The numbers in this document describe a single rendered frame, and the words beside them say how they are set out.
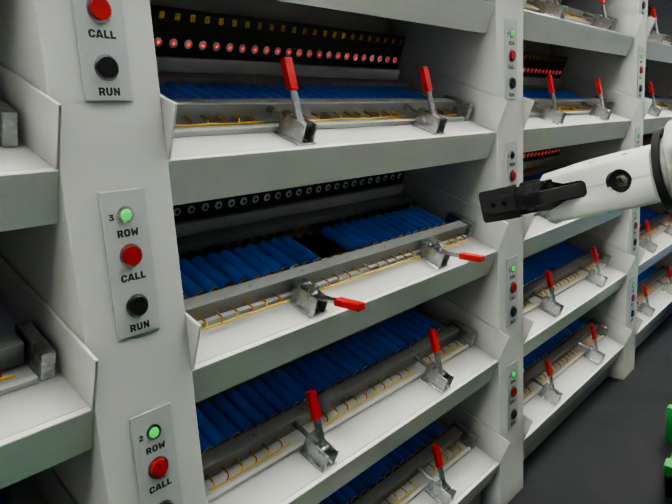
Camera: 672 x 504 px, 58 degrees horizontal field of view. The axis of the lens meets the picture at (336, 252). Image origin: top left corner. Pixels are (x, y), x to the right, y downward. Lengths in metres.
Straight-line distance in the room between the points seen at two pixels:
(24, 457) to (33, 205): 0.19
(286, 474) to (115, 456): 0.25
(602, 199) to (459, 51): 0.53
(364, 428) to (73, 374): 0.42
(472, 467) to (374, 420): 0.32
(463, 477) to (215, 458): 0.52
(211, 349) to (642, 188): 0.42
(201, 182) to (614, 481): 1.02
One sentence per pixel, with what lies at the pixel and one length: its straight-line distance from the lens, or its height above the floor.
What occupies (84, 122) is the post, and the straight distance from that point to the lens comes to 0.51.
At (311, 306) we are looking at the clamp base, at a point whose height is 0.50.
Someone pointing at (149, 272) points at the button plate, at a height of 0.58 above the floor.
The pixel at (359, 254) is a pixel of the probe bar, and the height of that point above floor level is 0.53.
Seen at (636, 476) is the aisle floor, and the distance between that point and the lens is 1.38.
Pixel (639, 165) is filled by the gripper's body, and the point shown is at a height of 0.64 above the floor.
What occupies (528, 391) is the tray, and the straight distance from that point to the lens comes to 1.39.
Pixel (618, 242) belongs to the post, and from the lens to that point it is 1.71.
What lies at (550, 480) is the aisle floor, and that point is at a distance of 1.33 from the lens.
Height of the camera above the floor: 0.69
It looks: 11 degrees down
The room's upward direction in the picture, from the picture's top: 4 degrees counter-clockwise
